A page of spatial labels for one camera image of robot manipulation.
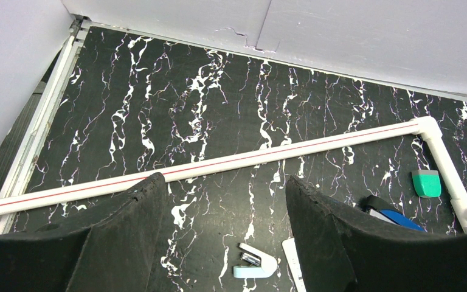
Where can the blue stapler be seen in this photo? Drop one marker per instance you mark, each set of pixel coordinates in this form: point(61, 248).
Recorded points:
point(379, 208)

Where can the teal green eraser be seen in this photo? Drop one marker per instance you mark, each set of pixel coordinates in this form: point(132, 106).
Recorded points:
point(426, 183)

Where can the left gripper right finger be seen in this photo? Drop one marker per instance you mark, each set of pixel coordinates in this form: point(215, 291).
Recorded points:
point(341, 248)

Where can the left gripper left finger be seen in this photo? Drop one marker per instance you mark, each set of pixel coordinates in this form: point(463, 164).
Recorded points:
point(109, 247)

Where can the small white teal clip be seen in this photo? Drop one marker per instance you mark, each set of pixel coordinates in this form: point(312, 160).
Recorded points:
point(260, 265)

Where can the aluminium frame rail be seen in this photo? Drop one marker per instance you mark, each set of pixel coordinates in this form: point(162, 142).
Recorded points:
point(23, 144)

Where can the white PVC pipe frame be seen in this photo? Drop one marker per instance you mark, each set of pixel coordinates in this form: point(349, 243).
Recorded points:
point(426, 127)

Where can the white barcode label tag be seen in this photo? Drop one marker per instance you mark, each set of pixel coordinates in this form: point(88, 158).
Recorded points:
point(290, 251)

